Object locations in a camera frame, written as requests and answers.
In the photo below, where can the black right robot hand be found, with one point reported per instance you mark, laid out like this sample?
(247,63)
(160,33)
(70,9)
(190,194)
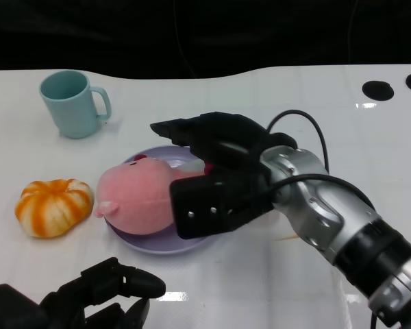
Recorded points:
(205,205)

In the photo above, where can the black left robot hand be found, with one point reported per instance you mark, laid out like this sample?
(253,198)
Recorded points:
(102,284)

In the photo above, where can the pink plush beaver doll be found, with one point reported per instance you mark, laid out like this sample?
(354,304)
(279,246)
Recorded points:
(137,198)

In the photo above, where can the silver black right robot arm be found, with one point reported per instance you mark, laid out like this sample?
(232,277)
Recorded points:
(315,205)

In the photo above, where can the lavender plastic plate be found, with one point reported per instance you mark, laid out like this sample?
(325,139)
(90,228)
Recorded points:
(164,245)

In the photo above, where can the orange white pumpkin toy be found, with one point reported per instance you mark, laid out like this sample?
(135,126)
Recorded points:
(51,209)

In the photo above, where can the teal plastic mug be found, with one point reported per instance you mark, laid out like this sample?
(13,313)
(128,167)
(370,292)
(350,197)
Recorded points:
(73,111)

